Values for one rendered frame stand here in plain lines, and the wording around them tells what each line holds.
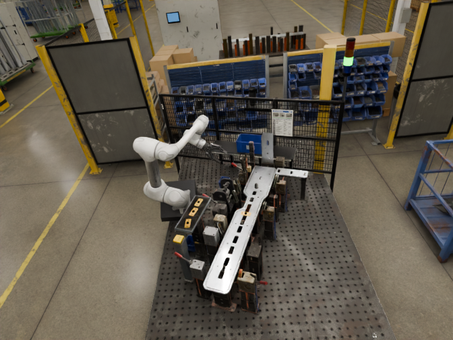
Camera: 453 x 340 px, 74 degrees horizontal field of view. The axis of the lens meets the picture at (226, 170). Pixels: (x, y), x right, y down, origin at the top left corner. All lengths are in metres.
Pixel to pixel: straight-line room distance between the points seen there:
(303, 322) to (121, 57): 3.61
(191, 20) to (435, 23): 5.98
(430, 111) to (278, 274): 3.69
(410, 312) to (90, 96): 4.47
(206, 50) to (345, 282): 7.65
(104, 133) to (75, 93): 0.68
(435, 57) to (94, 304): 4.99
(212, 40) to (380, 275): 7.30
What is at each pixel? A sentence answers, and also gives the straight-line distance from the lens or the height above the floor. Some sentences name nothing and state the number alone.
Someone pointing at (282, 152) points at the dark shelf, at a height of 1.03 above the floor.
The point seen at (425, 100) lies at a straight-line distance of 5.21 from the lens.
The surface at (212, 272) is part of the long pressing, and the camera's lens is 2.15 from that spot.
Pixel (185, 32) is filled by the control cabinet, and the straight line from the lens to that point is 9.06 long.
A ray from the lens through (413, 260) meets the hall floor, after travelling 3.72.
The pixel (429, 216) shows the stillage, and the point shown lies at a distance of 4.00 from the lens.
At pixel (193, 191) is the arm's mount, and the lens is 2.92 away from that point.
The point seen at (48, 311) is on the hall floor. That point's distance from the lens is 3.80.
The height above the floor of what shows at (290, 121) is 1.32.
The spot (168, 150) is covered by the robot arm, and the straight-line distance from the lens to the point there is 2.23.
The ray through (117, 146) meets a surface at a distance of 4.99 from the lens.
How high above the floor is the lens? 2.74
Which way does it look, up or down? 36 degrees down
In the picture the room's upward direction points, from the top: 7 degrees counter-clockwise
